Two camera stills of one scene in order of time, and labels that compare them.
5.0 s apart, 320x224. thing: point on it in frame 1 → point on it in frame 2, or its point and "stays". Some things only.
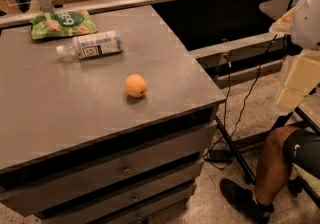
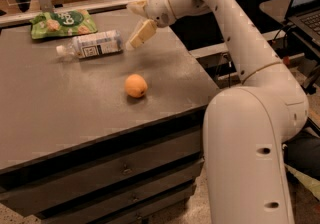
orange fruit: [135, 85] stays
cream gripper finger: [302, 78] → [147, 29]
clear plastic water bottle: [92, 44] stays
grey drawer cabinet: [148, 174] stays
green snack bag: [62, 23] stays
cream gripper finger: [283, 24] → [138, 6]
